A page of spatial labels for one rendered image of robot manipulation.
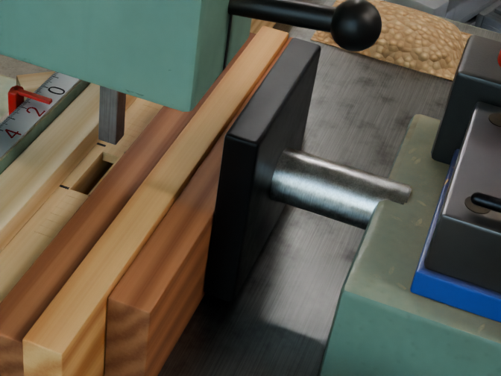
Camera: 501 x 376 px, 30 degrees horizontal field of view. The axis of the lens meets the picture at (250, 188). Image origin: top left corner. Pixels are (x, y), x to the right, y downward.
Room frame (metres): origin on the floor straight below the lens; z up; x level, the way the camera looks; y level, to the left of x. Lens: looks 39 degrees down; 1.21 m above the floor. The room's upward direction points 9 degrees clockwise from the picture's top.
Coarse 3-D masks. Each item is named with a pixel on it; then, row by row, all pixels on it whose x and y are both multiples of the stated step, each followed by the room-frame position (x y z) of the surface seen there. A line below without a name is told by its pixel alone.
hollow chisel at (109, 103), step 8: (104, 88) 0.34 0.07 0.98; (104, 96) 0.34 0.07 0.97; (112, 96) 0.34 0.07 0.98; (120, 96) 0.34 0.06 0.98; (104, 104) 0.34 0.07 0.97; (112, 104) 0.34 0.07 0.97; (120, 104) 0.34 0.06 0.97; (104, 112) 0.34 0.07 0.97; (112, 112) 0.34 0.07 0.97; (120, 112) 0.34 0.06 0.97; (104, 120) 0.34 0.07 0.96; (112, 120) 0.34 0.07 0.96; (120, 120) 0.34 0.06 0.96; (104, 128) 0.34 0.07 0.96; (112, 128) 0.34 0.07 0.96; (120, 128) 0.34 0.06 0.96; (104, 136) 0.34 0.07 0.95; (112, 136) 0.34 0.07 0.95; (120, 136) 0.35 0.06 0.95
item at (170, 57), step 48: (0, 0) 0.32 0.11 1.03; (48, 0) 0.31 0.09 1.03; (96, 0) 0.31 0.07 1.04; (144, 0) 0.31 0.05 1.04; (192, 0) 0.30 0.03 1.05; (0, 48) 0.32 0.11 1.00; (48, 48) 0.32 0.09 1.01; (96, 48) 0.31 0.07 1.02; (144, 48) 0.31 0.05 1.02; (192, 48) 0.30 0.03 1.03; (144, 96) 0.31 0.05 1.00; (192, 96) 0.30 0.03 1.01
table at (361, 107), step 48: (336, 48) 0.55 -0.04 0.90; (336, 96) 0.49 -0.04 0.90; (384, 96) 0.50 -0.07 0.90; (432, 96) 0.51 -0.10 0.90; (336, 144) 0.44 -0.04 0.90; (384, 144) 0.45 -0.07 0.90; (288, 240) 0.35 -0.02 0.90; (336, 240) 0.36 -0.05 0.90; (288, 288) 0.32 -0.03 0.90; (336, 288) 0.32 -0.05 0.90; (192, 336) 0.28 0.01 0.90; (240, 336) 0.28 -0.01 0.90; (288, 336) 0.29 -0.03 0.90
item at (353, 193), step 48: (288, 48) 0.37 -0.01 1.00; (288, 96) 0.34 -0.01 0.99; (240, 144) 0.30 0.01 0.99; (288, 144) 0.35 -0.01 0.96; (240, 192) 0.30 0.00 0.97; (288, 192) 0.33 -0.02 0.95; (336, 192) 0.32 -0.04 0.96; (384, 192) 0.32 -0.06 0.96; (240, 240) 0.30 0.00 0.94; (240, 288) 0.31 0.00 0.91
